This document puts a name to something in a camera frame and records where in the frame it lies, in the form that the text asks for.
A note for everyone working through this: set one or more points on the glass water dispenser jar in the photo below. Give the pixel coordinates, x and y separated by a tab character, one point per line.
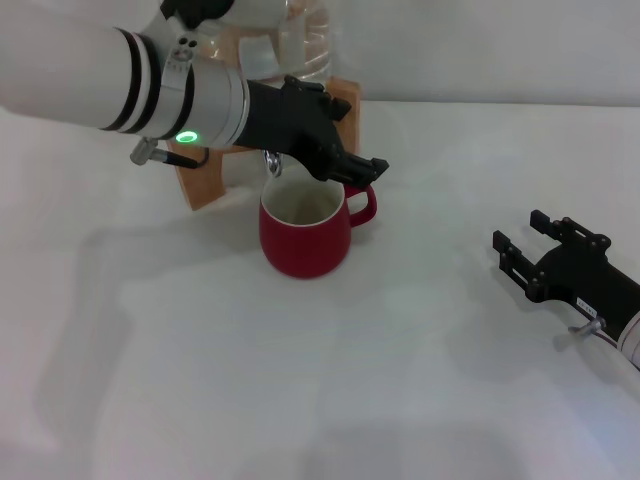
300	50

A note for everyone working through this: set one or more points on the grey black wrist camera box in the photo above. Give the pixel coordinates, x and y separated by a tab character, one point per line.
200	10

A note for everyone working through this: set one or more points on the wooden dispenser stand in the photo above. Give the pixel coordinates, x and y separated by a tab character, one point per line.
200	185

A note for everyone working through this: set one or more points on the silver metal connector plug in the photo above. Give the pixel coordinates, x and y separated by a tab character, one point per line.
590	327

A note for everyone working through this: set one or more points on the red ceramic cup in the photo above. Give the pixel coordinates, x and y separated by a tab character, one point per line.
305	245

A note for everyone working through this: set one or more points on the chrome faucet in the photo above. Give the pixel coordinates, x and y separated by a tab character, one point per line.
273	165

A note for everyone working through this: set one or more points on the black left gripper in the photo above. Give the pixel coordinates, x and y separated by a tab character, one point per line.
285	125

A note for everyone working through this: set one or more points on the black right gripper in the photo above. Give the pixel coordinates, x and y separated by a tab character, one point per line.
585	285

